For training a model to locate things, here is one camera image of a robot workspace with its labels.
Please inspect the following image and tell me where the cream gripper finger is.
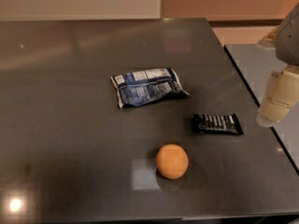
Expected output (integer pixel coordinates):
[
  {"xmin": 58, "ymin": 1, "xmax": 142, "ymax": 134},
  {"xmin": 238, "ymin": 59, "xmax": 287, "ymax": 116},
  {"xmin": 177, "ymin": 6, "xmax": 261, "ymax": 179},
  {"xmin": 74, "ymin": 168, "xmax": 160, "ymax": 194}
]
[{"xmin": 256, "ymin": 66, "xmax": 299, "ymax": 128}]

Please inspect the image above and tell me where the orange fruit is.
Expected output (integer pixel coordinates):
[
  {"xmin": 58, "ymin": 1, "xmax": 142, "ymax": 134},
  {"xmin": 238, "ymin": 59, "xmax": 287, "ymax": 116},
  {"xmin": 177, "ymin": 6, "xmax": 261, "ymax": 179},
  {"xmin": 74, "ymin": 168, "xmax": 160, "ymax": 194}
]
[{"xmin": 156, "ymin": 144, "xmax": 189, "ymax": 179}]

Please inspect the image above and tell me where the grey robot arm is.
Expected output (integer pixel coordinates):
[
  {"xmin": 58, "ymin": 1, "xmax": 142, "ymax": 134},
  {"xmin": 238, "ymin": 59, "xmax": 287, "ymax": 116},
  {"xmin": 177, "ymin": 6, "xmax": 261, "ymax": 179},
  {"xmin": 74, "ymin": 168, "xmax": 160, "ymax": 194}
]
[{"xmin": 256, "ymin": 4, "xmax": 299, "ymax": 128}]

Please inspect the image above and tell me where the grey side table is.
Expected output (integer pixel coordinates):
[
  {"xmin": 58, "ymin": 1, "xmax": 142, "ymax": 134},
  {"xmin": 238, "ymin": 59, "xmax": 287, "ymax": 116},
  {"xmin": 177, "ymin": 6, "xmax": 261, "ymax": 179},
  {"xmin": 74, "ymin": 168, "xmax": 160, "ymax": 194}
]
[{"xmin": 224, "ymin": 44, "xmax": 299, "ymax": 172}]

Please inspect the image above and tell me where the black snack bar wrapper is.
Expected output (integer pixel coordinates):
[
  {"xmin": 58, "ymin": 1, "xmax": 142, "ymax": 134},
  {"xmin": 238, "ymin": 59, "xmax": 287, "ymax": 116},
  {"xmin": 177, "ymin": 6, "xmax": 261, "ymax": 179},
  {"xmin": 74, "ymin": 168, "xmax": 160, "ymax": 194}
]
[{"xmin": 192, "ymin": 114, "xmax": 244, "ymax": 135}]

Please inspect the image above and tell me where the blue white snack bag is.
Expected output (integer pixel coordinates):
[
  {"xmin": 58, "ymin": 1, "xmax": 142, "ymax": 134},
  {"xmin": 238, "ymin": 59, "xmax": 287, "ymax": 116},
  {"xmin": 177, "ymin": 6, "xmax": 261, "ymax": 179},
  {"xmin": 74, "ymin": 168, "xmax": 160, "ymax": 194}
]
[{"xmin": 110, "ymin": 68, "xmax": 188, "ymax": 108}]

